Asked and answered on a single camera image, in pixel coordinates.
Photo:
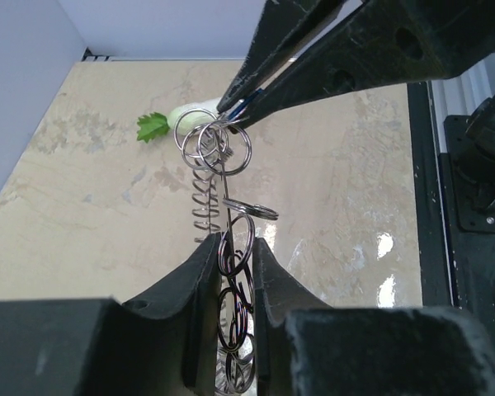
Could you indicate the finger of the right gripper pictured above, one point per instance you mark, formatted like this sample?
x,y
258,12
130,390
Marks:
x,y
301,52
414,41

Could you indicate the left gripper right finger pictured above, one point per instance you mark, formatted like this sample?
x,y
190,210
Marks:
x,y
306,347

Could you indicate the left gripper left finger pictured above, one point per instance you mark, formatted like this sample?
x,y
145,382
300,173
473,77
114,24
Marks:
x,y
161,342

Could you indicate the metal disc with keyrings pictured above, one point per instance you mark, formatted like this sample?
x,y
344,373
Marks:
x,y
215,152

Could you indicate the white toy vegetable green leaves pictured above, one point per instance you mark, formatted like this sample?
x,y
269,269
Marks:
x,y
188,116

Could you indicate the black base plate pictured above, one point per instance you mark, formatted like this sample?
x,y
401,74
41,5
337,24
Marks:
x,y
456,241

